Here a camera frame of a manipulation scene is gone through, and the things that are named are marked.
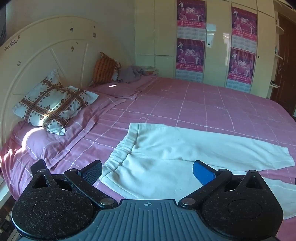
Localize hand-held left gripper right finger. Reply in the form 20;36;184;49
179;160;269;209

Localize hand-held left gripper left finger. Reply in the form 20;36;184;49
31;159;118;208

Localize white pants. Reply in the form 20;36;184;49
99;123;296;220

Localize pink pillow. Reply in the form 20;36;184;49
11;91;130;168

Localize bed with pink checked sheet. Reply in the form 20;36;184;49
0;75;296;241

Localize heart patterned white pillow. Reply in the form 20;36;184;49
13;69;99;136

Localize orange striped cushion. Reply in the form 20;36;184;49
92;52;122;85

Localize grey clothes pile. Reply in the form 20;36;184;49
112;65;148;83

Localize stack of books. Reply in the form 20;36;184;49
140;66;160;76

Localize cream headboard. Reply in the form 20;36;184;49
0;16;136;149

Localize cream wardrobe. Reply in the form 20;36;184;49
135;0;277;99

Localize brown wooden door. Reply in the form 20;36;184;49
270;11;296;117

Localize cream corner shelf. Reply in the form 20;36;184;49
269;18;285;89

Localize dark cloth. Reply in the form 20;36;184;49
0;0;8;45

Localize purple wall poster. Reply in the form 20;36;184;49
177;0;206;39
175;38;206;83
226;47;256;93
231;6;258;48

